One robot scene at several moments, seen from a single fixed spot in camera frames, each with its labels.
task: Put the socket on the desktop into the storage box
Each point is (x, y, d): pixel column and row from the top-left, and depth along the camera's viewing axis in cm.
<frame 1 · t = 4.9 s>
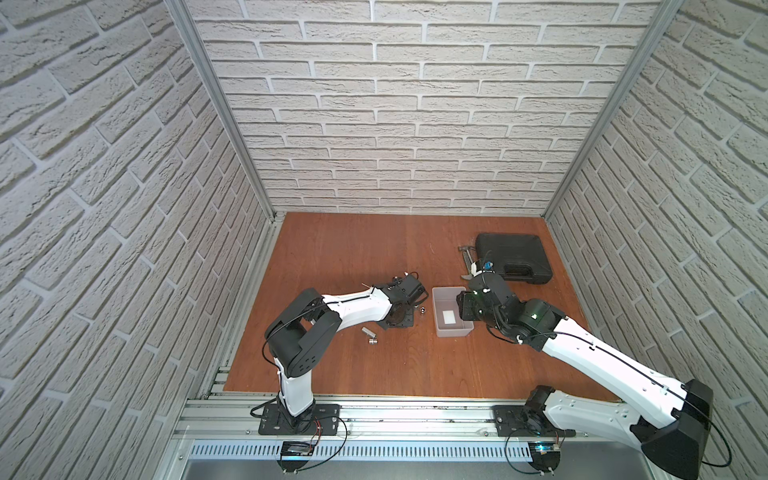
left hand: (408, 317, 91), fingers closed
right hand: (466, 298, 77), fingers open
translucent plastic storage box: (444, 298, 93), point 5 cm above the table
black plastic tool case: (520, 258, 102), point 6 cm above the table
short silver socket near long: (372, 341, 87), point 2 cm above the table

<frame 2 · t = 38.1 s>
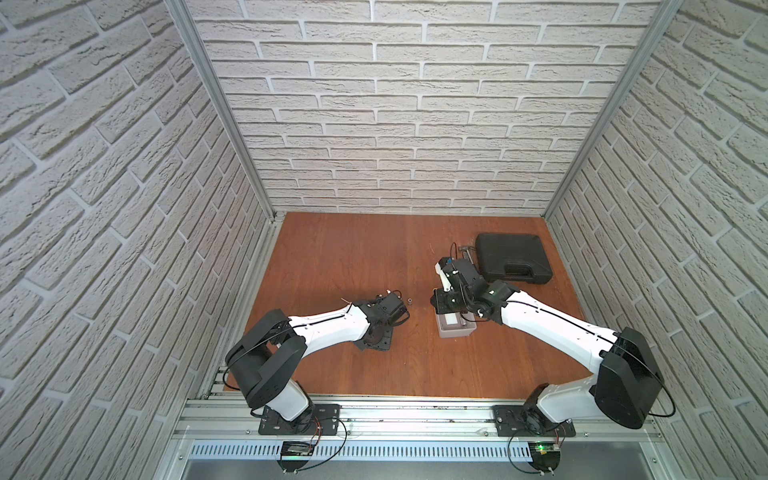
left hand: (383, 338, 87), fingers open
right hand: (436, 299, 83), fingers closed
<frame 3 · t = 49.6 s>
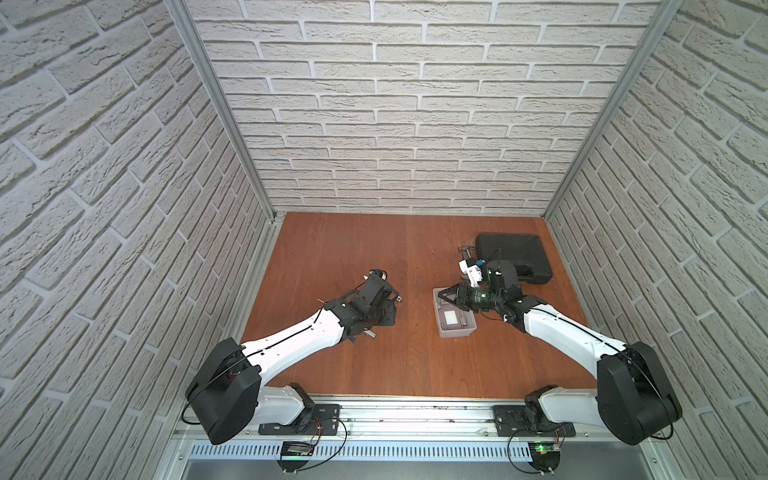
left hand: (395, 306, 83), fingers open
right hand: (444, 294, 83), fingers closed
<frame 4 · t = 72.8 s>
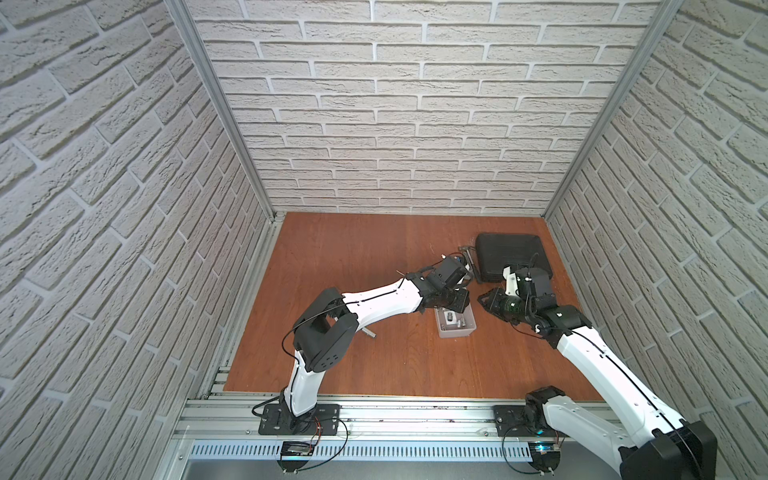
left hand: (472, 299, 84), fingers open
right hand: (484, 299, 81), fingers open
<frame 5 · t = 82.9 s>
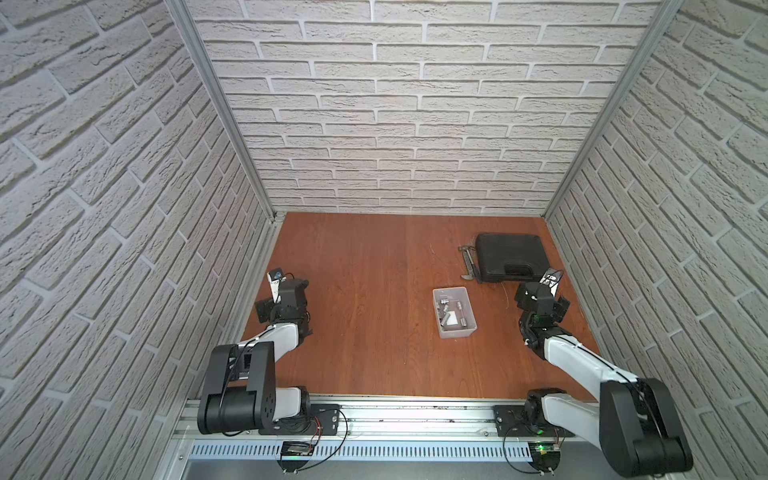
left hand: (278, 289, 89), fingers open
right hand: (545, 290, 87), fingers open
